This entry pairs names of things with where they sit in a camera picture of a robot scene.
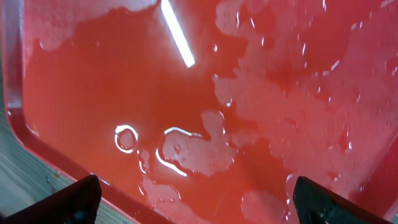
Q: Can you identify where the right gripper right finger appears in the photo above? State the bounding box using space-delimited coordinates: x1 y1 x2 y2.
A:
293 176 391 224

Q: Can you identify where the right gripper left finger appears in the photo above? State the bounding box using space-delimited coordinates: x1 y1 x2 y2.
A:
1 175 102 224

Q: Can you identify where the red plastic tray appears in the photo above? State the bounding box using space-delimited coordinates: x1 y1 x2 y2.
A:
1 1 397 223

